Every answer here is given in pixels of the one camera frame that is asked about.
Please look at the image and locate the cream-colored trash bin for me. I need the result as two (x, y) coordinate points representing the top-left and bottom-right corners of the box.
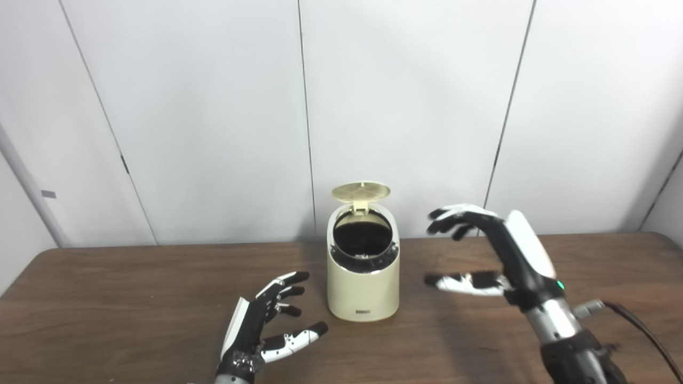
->
(327, 181), (401, 322)

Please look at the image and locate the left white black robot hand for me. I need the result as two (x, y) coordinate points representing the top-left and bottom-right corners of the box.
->
(216, 271), (329, 379)

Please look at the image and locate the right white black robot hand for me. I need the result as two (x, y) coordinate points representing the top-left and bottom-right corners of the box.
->
(423, 204), (567, 313)

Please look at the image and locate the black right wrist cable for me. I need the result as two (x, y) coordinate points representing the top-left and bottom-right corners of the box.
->
(574, 300), (683, 384)

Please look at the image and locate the round cream bin lid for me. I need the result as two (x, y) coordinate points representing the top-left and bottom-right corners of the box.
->
(331, 181), (391, 214)

